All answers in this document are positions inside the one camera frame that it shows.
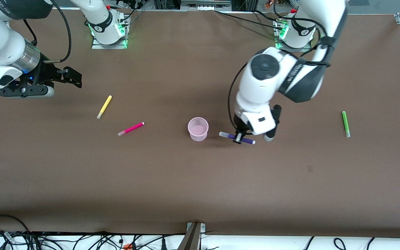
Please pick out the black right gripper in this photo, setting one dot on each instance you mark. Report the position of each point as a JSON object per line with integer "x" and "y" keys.
{"x": 45, "y": 73}

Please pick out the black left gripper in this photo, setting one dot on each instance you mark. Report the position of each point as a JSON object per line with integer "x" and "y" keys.
{"x": 239, "y": 133}

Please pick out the purple marker pen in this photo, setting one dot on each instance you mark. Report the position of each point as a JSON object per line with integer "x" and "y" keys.
{"x": 228, "y": 135}

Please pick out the pink marker pen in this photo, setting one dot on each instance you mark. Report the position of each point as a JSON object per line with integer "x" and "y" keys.
{"x": 131, "y": 128}

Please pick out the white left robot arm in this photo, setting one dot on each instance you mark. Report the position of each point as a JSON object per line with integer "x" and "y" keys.
{"x": 273, "y": 76}

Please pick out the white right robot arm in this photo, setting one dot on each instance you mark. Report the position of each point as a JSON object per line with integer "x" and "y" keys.
{"x": 2, "y": 38}

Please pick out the pink cup holder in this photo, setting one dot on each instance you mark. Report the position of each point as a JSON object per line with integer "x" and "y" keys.
{"x": 198, "y": 129}

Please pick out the yellow marker pen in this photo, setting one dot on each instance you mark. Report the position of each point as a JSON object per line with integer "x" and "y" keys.
{"x": 104, "y": 106}

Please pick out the green marker pen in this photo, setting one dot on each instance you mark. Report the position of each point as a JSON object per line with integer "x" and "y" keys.
{"x": 345, "y": 124}

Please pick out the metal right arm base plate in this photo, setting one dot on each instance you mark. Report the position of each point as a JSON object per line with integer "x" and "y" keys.
{"x": 109, "y": 46}

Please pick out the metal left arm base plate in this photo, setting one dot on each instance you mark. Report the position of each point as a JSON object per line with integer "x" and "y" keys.
{"x": 279, "y": 46}

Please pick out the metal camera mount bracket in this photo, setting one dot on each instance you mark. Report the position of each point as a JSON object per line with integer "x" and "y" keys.
{"x": 195, "y": 236}

